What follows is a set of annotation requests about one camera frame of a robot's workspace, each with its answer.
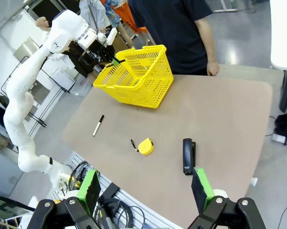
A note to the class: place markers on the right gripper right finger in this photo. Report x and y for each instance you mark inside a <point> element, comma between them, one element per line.
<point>201,190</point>

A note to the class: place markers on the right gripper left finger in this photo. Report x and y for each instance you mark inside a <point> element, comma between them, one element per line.
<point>89,190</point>

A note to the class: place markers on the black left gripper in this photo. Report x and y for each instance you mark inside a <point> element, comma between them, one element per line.
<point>106,53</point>

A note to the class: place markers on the yellow plastic shopping basket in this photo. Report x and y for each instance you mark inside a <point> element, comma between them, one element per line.
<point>145,90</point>

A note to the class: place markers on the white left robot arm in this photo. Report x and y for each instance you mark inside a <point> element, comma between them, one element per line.
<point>21,107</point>

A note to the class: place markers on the person's left forearm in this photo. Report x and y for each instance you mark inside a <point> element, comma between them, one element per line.
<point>206,40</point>

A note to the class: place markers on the person in dark t-shirt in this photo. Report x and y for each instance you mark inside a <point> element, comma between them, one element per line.
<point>172,31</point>

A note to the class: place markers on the person's left hand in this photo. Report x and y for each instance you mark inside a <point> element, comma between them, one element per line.
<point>213,69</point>

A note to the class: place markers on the black stapler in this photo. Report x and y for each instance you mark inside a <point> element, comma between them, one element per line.
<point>187,155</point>

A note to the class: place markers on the clear plastic storage bin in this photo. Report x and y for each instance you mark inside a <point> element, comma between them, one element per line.
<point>81,84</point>

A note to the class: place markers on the mannequin in orange skirt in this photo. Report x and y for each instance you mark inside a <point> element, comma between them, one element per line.
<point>131,19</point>

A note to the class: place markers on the black white marker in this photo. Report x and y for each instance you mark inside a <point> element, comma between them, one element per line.
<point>98,126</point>

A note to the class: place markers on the yellow tape measure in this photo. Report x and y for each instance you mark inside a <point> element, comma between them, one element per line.
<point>145,147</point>

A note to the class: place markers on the bald mannequin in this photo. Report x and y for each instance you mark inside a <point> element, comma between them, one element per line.
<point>43,23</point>

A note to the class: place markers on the dark monitor screen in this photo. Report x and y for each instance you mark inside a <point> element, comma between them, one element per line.
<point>7,207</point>

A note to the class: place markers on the white power strip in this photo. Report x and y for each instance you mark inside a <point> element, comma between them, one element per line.
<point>280,139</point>

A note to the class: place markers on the black backpack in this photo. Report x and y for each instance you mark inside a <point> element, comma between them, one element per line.
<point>286,125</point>

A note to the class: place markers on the large white table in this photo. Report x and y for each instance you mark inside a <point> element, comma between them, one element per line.
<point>283,31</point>

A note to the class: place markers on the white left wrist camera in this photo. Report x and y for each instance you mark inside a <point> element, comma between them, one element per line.
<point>111,35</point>

